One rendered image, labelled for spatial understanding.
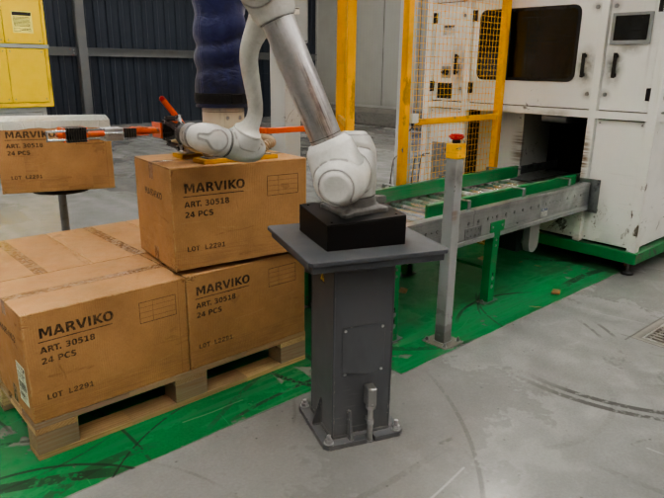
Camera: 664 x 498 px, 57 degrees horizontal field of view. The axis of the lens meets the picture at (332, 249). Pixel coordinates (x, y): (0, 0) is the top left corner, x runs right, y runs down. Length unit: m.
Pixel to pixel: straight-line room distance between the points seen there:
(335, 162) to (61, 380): 1.23
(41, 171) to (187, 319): 1.67
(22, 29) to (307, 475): 8.43
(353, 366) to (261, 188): 0.82
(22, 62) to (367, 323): 8.19
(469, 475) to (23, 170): 2.86
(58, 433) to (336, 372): 1.00
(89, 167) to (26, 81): 6.03
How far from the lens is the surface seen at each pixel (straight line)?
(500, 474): 2.30
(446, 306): 3.08
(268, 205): 2.55
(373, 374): 2.29
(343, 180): 1.80
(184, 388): 2.61
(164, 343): 2.48
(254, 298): 2.64
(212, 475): 2.24
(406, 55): 3.98
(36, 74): 9.87
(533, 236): 4.12
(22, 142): 3.86
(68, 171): 3.87
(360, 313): 2.16
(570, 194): 4.33
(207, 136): 2.13
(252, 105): 2.20
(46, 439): 2.44
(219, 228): 2.46
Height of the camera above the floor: 1.33
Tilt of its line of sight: 17 degrees down
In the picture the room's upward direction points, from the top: 1 degrees clockwise
